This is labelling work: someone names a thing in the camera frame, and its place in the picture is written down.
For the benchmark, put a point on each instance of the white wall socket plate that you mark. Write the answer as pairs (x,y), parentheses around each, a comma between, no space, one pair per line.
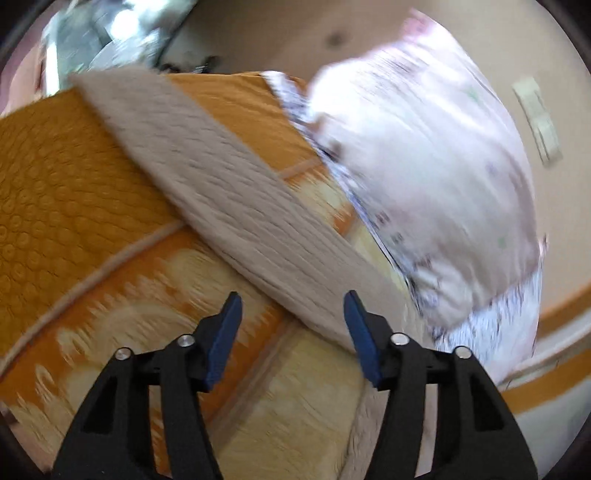
(530,98)

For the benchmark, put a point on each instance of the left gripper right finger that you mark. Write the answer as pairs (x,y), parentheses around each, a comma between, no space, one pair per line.
(476,436)

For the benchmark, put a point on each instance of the beige cable-knit sweater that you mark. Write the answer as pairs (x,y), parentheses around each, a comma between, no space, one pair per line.
(239,206)

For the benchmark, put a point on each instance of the white wall switch plate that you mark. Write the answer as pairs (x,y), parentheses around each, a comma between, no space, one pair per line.
(547,140)

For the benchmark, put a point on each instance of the pink floral left pillow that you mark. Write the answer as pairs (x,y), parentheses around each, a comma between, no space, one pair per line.
(433,162)

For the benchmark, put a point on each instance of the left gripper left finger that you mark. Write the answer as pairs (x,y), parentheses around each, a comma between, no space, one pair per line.
(110,435)

